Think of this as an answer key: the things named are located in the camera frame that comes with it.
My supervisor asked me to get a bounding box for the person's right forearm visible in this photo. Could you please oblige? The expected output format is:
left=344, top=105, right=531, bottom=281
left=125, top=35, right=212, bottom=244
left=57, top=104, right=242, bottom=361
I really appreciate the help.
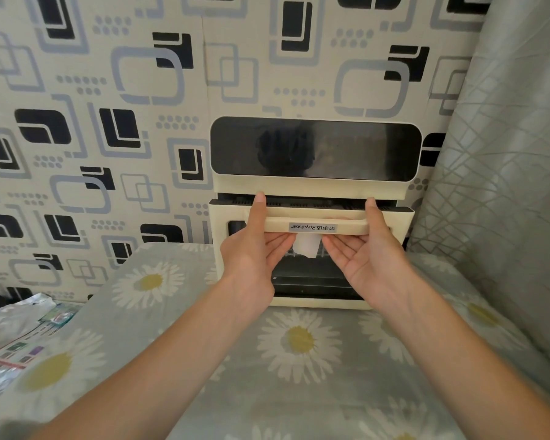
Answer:
left=370, top=283, right=550, bottom=440

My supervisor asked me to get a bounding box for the black object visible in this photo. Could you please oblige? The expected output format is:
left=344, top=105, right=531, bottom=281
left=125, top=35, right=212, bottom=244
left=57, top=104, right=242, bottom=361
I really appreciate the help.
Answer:
left=0, top=287, right=34, bottom=317

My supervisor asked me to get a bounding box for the crumpled silver foil bag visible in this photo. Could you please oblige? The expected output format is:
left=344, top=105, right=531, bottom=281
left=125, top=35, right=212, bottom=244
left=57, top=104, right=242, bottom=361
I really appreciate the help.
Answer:
left=0, top=293, right=57, bottom=337

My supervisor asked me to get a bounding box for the person's right hand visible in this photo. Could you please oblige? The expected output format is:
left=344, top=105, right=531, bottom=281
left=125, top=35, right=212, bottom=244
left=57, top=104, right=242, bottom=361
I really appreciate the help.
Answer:
left=321, top=197, right=412, bottom=313

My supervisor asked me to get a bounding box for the white paper piece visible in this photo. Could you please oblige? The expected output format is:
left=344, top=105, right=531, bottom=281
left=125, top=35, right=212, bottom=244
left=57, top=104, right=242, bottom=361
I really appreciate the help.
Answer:
left=293, top=235, right=323, bottom=260

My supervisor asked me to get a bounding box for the cream countertop oven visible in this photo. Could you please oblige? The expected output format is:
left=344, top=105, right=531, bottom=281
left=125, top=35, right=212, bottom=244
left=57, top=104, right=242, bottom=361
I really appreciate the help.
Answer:
left=208, top=116, right=424, bottom=311

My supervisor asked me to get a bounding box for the person's left forearm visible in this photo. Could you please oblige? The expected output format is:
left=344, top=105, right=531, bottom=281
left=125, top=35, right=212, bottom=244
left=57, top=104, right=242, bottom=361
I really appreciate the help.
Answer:
left=27, top=276, right=272, bottom=440

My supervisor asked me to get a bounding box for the silver grey patterned curtain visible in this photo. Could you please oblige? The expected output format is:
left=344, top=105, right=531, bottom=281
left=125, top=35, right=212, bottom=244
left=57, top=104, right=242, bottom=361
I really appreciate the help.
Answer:
left=406, top=0, right=550, bottom=377

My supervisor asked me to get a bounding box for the grey daisy print tablecloth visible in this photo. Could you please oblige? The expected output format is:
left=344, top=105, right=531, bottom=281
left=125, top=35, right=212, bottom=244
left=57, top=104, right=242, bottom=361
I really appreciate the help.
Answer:
left=0, top=242, right=550, bottom=440

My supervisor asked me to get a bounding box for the person's left hand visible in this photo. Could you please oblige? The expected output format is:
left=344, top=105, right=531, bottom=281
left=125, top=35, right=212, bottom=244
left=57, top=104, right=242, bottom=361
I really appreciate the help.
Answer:
left=219, top=191, right=299, bottom=319

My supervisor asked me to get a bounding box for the cream oven door with handle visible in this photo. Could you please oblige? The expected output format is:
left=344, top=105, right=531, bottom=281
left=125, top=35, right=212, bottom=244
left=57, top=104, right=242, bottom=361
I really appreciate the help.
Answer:
left=209, top=199, right=416, bottom=311

